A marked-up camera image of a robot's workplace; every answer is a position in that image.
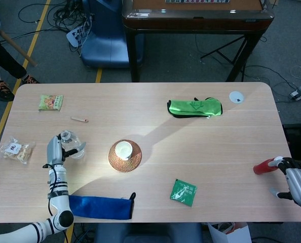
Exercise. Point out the wooden chair leg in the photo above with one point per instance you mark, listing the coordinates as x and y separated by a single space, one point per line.
18 48

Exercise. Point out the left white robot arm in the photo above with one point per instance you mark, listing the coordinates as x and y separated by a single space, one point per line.
60 197

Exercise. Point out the white flower paper cup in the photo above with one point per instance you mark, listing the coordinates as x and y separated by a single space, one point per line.
123 150

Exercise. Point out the blue machine base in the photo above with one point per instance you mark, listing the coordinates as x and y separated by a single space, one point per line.
105 38

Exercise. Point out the white power strip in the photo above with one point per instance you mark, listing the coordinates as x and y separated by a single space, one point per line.
74 36

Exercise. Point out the blue microfiber cloth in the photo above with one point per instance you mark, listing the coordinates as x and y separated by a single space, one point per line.
99 206

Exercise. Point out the small wooden stick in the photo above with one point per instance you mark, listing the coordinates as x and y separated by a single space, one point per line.
78 119

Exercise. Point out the mahjong tile row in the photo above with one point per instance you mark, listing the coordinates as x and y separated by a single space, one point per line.
196 1

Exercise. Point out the green cloth pouch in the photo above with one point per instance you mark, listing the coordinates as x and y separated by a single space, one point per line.
193 107

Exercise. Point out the light green snack packet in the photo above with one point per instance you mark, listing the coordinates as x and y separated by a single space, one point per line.
50 102

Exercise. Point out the grey floor power strip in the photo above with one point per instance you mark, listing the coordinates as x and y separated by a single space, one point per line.
300 91

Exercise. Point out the brown mahjong table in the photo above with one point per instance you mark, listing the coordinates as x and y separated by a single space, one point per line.
196 20

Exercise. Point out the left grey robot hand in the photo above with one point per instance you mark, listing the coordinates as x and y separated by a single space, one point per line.
54 152

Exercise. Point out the white cardboard box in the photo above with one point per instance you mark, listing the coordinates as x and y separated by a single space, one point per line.
239 234

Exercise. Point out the person leg black trousers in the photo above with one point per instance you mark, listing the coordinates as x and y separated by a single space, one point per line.
1 58

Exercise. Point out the clear plastic bottle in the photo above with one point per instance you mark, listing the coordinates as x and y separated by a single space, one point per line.
70 143

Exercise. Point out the clear biscuit snack bag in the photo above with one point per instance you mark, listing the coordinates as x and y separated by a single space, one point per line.
16 150

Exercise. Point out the red cylinder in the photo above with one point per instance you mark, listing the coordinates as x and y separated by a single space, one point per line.
262 168

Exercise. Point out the green tea sachet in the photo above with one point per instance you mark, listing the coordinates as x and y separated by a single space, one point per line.
183 192

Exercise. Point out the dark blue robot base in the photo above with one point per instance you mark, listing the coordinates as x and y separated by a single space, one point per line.
145 233

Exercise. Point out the round woven rattan coaster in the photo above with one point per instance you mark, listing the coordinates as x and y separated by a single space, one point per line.
125 165

